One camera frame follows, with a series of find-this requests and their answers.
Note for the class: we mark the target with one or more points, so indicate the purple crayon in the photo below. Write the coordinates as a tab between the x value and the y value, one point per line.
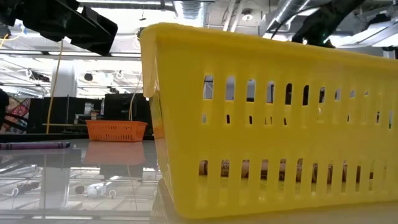
34	145

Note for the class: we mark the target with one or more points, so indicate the round ceiling light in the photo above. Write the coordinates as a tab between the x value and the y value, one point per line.
247	15

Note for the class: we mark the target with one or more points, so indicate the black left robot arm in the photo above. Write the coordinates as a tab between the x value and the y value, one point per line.
40	15

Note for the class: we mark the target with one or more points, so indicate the grey ribbed duct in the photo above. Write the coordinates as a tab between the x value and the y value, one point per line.
191	9

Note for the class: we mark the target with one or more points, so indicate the orange plastic basket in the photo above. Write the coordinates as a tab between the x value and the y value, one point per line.
115	130

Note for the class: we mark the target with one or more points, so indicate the black ceiling dome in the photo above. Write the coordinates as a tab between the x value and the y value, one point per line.
88	76

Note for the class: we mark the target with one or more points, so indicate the black cabinet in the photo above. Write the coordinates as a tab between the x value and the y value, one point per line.
121	105

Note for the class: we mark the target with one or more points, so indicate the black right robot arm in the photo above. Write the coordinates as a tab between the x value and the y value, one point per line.
326	18

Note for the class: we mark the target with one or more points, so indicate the brown crayon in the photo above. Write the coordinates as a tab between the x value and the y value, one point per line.
315	172

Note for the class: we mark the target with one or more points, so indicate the silver ventilation duct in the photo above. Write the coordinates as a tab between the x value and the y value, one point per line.
286	12

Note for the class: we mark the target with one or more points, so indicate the colourful patterned cloth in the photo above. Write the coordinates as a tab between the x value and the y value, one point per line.
18	110

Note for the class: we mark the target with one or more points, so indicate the yellow plastic basket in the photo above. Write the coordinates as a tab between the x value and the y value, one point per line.
280	140

